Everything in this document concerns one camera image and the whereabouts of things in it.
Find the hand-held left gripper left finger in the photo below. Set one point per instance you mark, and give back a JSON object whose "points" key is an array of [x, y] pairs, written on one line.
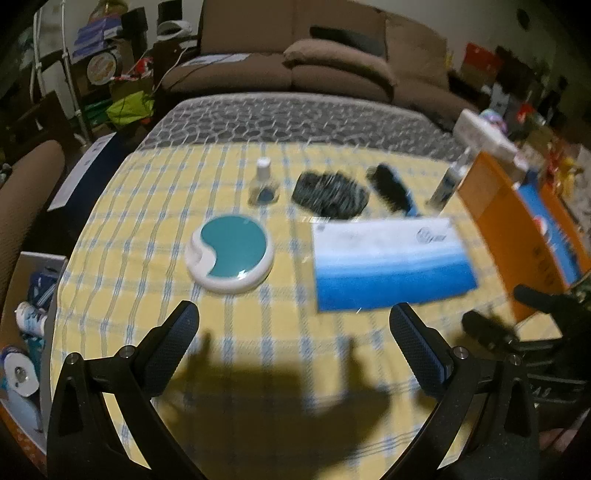
{"points": [[173, 341]]}

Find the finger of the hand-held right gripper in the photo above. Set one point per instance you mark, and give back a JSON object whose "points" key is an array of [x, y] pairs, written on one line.
{"points": [[538, 297], [487, 327]]}

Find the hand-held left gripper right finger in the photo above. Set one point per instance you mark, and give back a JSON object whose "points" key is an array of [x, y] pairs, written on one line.
{"points": [[418, 350]]}

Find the orange cardboard box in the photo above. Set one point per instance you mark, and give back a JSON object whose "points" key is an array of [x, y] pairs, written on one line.
{"points": [[503, 221]]}

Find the blue hairbrush with black bristles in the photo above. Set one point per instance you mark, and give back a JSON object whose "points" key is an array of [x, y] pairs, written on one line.
{"points": [[395, 189]]}

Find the blue and white envelope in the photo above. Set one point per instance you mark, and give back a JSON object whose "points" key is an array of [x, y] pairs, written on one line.
{"points": [[388, 263]]}

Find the round white and teal case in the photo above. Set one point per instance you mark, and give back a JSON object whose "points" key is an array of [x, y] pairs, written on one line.
{"points": [[231, 254]]}

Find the open cardboard box of supplies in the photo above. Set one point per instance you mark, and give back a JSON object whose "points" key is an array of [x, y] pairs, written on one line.
{"points": [[27, 350]]}

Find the tall clear spray bottle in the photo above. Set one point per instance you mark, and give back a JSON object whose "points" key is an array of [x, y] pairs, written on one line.
{"points": [[449, 182]]}

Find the yellow checked tablecloth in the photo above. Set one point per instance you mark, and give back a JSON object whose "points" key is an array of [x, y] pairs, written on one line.
{"points": [[184, 184]]}

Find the white tissue box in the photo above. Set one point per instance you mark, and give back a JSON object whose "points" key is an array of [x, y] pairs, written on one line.
{"points": [[482, 134]]}

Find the black bristly round brush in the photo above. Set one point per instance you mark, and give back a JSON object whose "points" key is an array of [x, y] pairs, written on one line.
{"points": [[330, 194]]}

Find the small clear bottle, white cap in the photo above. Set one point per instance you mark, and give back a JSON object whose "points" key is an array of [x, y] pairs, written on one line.
{"points": [[264, 184]]}

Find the pastel round toy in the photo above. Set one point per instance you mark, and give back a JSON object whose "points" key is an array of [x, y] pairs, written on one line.
{"points": [[494, 119]]}

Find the flat dark blue box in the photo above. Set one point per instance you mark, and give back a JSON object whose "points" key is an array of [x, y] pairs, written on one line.
{"points": [[81, 173]]}

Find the brown armchair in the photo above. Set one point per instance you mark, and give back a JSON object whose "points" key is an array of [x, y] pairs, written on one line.
{"points": [[27, 184]]}

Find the bright green bag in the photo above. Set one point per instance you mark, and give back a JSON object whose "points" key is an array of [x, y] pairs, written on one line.
{"points": [[131, 108]]}

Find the red cardboard box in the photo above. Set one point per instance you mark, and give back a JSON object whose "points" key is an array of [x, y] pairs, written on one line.
{"points": [[480, 62]]}

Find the grey pebble pattern mat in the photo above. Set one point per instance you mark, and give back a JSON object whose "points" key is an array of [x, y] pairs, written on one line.
{"points": [[300, 117]]}

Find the white paper sheet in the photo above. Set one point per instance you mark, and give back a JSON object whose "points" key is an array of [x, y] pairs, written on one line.
{"points": [[219, 58]]}

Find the white metal pole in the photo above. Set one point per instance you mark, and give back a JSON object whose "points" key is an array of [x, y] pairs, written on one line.
{"points": [[69, 69]]}

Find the brown sofa cushion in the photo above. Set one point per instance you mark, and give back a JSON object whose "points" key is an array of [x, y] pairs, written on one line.
{"points": [[339, 62]]}

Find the brown sofa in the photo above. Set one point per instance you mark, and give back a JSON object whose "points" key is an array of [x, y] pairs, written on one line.
{"points": [[323, 55]]}

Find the stack of blue boxes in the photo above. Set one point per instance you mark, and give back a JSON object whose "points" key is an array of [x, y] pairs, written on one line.
{"points": [[97, 34]]}

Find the dark flat object on sofa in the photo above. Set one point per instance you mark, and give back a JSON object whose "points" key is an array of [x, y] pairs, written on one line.
{"points": [[346, 37]]}

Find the round black wall fixture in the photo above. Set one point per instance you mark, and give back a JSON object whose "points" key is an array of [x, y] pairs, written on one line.
{"points": [[524, 21]]}

